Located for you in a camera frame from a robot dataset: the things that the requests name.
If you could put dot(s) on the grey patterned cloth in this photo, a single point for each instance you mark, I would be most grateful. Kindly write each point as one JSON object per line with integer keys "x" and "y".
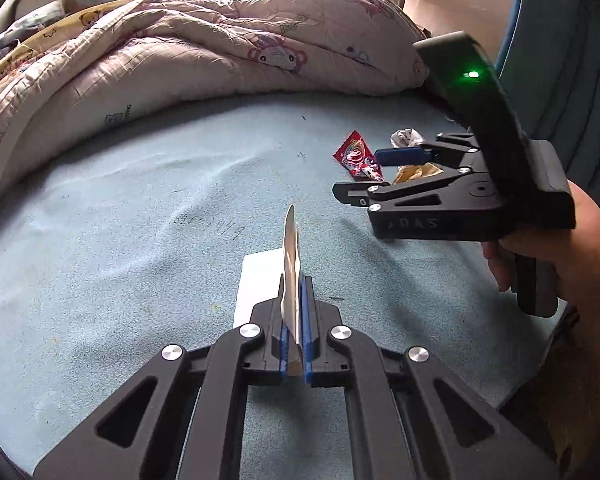
{"x": 35, "y": 17}

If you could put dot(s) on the white cardboard packaging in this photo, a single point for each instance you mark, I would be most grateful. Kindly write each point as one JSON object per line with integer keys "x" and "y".
{"x": 291, "y": 260}

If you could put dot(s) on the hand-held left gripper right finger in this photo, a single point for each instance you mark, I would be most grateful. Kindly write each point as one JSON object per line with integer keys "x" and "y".
{"x": 308, "y": 340}

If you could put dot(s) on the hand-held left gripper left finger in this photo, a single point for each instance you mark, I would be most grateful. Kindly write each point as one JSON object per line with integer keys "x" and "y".
{"x": 280, "y": 340}

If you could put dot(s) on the red candy wrapper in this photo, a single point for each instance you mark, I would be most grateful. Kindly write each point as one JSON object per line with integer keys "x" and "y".
{"x": 355, "y": 152}

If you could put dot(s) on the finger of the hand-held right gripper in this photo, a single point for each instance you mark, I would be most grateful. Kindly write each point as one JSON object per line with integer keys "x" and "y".
{"x": 400, "y": 155}
{"x": 360, "y": 192}

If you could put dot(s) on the person's right hand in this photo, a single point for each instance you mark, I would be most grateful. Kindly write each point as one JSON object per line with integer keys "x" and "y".
{"x": 590, "y": 260}

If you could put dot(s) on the teal bed mat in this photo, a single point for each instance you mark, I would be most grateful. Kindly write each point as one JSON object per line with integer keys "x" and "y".
{"x": 105, "y": 260}

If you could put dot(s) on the crumpled clear wrapper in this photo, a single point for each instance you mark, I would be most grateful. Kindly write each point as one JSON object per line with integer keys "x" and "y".
{"x": 405, "y": 137}

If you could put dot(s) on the yellowish wrapper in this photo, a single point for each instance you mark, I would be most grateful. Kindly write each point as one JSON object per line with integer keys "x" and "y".
{"x": 410, "y": 174}

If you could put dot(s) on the printed pink quilt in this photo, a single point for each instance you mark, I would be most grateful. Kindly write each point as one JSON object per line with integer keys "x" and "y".
{"x": 180, "y": 60}

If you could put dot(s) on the teal curtain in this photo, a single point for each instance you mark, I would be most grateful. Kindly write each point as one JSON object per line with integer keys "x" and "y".
{"x": 570, "y": 85}

